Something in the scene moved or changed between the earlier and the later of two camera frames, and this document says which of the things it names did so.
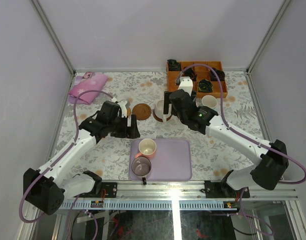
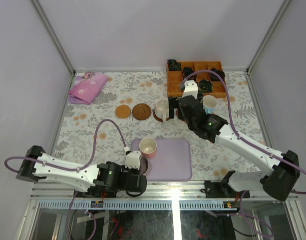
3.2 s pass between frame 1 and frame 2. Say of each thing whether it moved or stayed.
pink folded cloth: stayed
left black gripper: moved
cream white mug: stayed
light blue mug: stayed
